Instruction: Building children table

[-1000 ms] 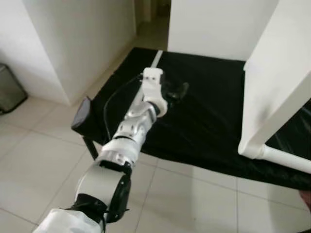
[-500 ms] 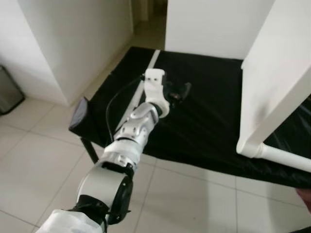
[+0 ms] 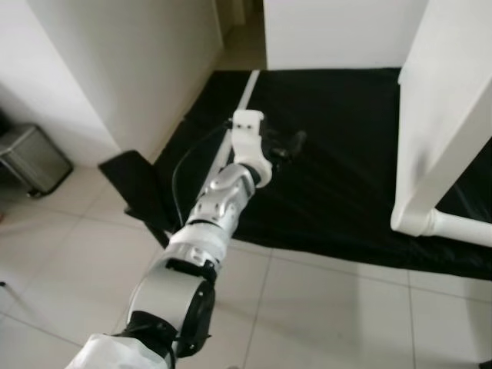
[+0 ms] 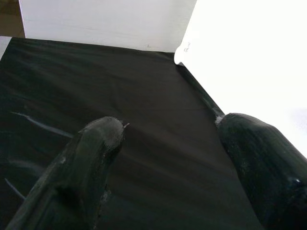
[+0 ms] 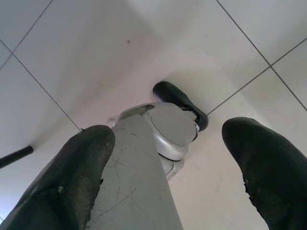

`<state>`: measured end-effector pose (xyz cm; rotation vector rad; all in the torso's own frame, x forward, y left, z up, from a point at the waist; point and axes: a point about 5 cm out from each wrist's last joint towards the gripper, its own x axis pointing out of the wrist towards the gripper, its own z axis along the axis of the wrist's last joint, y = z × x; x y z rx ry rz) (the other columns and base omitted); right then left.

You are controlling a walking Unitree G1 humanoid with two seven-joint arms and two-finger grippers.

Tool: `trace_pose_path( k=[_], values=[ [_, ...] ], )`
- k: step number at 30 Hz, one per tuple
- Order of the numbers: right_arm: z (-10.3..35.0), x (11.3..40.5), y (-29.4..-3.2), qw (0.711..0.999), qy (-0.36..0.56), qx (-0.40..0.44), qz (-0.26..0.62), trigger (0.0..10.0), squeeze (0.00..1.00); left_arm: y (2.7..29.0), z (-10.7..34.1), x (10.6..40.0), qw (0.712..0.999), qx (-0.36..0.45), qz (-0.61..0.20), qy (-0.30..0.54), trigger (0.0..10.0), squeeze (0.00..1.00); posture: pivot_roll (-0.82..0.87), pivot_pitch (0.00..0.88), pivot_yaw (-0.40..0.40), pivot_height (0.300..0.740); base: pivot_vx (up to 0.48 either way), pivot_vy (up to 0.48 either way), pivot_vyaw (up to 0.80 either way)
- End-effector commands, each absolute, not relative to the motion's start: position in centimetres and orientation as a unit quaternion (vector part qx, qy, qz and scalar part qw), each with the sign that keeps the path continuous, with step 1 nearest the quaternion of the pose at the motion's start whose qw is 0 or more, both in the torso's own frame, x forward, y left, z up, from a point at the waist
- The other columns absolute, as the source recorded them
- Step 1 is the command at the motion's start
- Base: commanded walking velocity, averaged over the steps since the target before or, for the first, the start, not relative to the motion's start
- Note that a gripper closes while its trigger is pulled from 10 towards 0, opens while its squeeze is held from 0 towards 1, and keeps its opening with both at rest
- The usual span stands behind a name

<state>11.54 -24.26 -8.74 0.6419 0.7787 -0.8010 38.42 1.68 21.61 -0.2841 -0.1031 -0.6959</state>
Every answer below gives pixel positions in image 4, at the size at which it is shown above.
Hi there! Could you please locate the black table cloth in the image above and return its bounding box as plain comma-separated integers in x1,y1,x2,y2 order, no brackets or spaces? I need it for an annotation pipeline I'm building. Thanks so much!
0,36,264,230

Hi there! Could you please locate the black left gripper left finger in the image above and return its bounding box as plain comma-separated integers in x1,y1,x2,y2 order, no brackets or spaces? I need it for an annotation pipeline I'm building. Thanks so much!
4,116,125,230

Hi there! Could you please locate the white plastic table top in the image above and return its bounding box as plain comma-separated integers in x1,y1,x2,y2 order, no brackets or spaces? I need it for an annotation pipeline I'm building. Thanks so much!
174,0,307,160

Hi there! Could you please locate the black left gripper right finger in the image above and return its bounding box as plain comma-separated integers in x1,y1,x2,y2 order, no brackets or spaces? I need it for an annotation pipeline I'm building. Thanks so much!
217,112,307,230

